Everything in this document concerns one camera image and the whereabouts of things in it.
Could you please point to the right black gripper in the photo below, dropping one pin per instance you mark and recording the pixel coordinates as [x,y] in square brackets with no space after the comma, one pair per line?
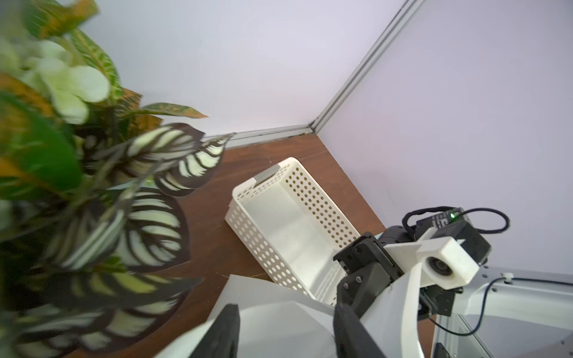
[370,270]

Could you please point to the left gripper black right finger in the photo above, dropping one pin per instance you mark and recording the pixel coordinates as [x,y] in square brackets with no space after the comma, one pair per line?
[351,338]

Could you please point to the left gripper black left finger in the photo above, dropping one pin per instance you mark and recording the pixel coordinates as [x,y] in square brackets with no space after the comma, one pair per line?
[222,338]

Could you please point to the white insulated delivery bag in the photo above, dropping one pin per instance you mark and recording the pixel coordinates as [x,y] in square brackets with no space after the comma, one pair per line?
[279,322]

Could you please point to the white perforated plastic basket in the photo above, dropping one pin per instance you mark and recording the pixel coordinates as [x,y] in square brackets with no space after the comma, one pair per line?
[292,228]

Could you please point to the artificial potted plant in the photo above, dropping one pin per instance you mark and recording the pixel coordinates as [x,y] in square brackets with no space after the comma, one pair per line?
[90,182]

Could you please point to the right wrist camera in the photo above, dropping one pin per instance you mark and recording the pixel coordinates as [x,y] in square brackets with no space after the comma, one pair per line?
[440,261]

